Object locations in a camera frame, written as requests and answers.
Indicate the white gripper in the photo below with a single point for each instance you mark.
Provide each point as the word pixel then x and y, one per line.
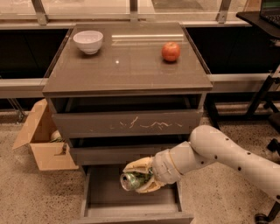
pixel 163 170

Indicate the green soda can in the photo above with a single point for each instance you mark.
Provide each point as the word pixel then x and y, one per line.
pixel 132 181

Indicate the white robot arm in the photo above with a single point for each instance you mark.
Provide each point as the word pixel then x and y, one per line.
pixel 205 146

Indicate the middle grey drawer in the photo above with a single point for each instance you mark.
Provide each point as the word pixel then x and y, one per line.
pixel 120 149

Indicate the grey drawer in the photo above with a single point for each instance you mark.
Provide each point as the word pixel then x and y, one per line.
pixel 120 149
pixel 121 116
pixel 105 201

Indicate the bottom grey drawer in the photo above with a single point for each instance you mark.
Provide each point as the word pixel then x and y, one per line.
pixel 105 201

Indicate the top grey drawer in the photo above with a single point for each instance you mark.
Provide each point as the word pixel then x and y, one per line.
pixel 121 116

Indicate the grey drawer cabinet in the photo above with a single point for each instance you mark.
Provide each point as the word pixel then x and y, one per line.
pixel 129 63

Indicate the white object in box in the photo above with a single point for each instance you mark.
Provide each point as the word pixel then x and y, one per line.
pixel 56 137

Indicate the cardboard box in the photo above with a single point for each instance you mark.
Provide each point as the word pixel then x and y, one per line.
pixel 36 133

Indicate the red apple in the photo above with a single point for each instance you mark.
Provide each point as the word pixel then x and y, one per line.
pixel 170 51

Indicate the black office chair base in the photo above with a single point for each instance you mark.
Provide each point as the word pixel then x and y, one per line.
pixel 270 182

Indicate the white ceramic bowl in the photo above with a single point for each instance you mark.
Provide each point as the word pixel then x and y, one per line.
pixel 89 42

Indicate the laptop on desk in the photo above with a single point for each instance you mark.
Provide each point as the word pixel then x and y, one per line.
pixel 270 11

